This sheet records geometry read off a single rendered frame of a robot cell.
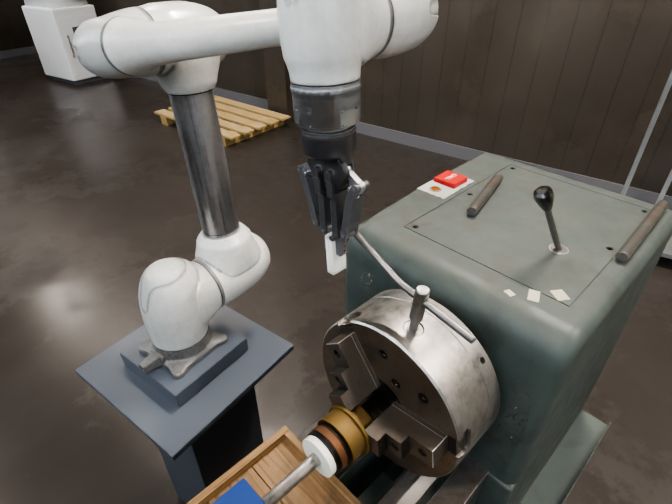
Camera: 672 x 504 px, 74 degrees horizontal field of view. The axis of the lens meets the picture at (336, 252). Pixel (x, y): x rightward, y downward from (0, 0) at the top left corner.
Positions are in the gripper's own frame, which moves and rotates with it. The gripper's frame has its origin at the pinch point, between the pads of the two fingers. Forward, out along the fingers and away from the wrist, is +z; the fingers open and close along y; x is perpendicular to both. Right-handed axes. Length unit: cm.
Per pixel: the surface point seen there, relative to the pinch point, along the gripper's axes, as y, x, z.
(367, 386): 8.7, -2.6, 22.1
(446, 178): -12, 48, 7
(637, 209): 25, 68, 11
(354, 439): 13.0, -10.4, 24.3
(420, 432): 19.7, -2.4, 24.1
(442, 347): 17.4, 5.5, 13.1
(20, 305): -235, -36, 117
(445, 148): -190, 325, 114
